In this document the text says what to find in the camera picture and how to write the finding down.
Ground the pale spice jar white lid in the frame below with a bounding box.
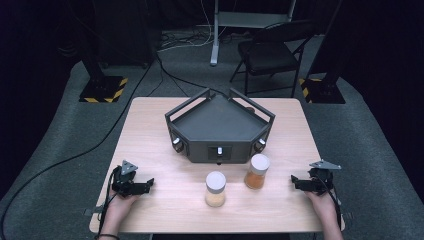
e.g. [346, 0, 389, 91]
[204, 170, 228, 208]

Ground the black rack cable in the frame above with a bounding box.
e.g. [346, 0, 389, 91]
[155, 54, 231, 98]

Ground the left hand-held gripper black cable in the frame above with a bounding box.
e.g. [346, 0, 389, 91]
[97, 165, 122, 236]

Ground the black angular rack with knobs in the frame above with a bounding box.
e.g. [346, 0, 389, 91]
[164, 87, 277, 165]

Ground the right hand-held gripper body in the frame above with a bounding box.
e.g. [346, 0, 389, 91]
[308, 160, 342, 196]

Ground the white floor cable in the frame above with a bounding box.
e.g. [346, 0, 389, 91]
[157, 0, 215, 54]

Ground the person's right hand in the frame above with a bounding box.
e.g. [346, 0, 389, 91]
[304, 189, 338, 222]

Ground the grey metal stand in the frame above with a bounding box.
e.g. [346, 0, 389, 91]
[195, 0, 298, 67]

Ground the orange spice jar white lid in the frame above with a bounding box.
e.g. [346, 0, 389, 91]
[243, 153, 271, 191]

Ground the right hand-held gripper black cable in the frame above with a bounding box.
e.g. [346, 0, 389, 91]
[314, 175, 343, 232]

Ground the black folding chair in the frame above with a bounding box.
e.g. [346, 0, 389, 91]
[229, 19, 317, 98]

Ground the black stand with striped base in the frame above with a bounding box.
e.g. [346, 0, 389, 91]
[78, 0, 129, 104]
[298, 0, 347, 105]

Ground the long black floor cable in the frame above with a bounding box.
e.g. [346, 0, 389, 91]
[0, 54, 159, 240]

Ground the black cabinet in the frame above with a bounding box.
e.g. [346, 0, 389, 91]
[91, 0, 161, 69]

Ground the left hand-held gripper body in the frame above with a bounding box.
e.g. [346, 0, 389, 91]
[111, 159, 145, 198]

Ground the hand-held gripper black cable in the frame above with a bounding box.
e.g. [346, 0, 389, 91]
[97, 165, 122, 236]
[314, 175, 343, 232]

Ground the person's left hand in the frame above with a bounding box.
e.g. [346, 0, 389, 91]
[105, 192, 141, 223]

